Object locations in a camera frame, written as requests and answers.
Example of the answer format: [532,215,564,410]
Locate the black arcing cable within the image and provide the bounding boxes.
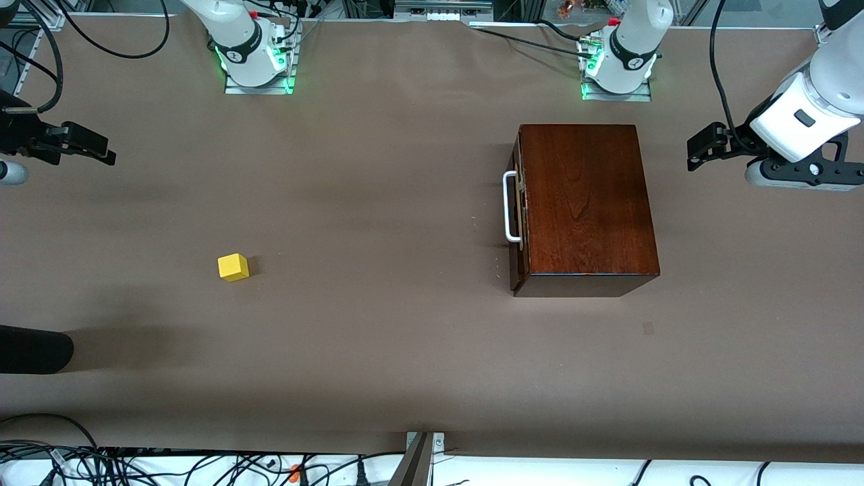
[0,412,102,466]

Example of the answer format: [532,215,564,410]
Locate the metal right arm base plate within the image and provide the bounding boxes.
[224,26,298,96]

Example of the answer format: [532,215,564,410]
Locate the aluminium post with bracket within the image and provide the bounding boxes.
[388,431,446,486]

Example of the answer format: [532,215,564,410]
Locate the black rounded cylinder object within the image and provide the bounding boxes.
[0,325,74,375]

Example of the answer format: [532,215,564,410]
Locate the black cable on table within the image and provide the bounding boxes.
[471,22,598,60]

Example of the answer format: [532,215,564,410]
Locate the aluminium frame rail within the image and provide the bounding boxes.
[0,0,66,115]

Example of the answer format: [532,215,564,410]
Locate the yellow cube block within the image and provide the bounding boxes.
[217,253,250,282]

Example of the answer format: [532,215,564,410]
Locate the white power strip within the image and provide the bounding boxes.
[394,0,495,22]

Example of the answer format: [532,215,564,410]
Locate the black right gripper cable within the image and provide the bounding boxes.
[0,0,65,114]

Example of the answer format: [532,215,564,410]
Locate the dark brown wooden cabinet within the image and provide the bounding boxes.
[511,124,661,298]

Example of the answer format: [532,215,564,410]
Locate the wooden drawer with white handle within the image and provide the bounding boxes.
[503,128,531,292]

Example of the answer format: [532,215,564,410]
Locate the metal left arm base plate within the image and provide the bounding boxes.
[579,35,653,103]

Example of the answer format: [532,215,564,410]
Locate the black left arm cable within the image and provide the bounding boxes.
[709,0,755,139]

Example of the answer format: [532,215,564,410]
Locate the black looping cable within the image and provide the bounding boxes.
[55,0,170,60]

